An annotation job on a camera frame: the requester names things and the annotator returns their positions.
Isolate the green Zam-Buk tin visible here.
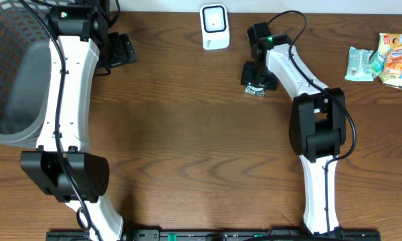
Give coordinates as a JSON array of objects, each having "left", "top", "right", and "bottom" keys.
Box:
[{"left": 245, "top": 85, "right": 266, "bottom": 97}]

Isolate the teal wet wipe packet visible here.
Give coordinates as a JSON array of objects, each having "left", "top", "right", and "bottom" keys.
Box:
[{"left": 344, "top": 46, "right": 373, "bottom": 82}]

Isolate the green Kleenex tissue pack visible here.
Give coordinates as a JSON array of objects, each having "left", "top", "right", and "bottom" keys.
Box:
[{"left": 369, "top": 52, "right": 385, "bottom": 78}]

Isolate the orange tissue pack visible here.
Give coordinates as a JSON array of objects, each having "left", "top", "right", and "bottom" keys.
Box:
[{"left": 383, "top": 51, "right": 402, "bottom": 74}]

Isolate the yellow snack bag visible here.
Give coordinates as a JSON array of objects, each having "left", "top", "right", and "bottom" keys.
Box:
[{"left": 378, "top": 33, "right": 402, "bottom": 89}]

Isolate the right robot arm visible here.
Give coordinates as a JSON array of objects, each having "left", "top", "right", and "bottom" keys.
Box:
[{"left": 241, "top": 22, "right": 346, "bottom": 238}]

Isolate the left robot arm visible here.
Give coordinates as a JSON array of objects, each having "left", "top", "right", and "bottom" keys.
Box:
[{"left": 21, "top": 1, "right": 136, "bottom": 240}]

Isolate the white barcode scanner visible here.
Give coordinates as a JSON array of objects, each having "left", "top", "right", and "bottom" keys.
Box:
[{"left": 199, "top": 3, "right": 230, "bottom": 50}]

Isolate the dark grey plastic mesh basket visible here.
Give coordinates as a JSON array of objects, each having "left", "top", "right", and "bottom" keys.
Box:
[{"left": 0, "top": 0, "right": 64, "bottom": 149}]

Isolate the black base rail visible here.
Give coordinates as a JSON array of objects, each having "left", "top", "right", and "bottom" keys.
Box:
[{"left": 45, "top": 228, "right": 383, "bottom": 241}]

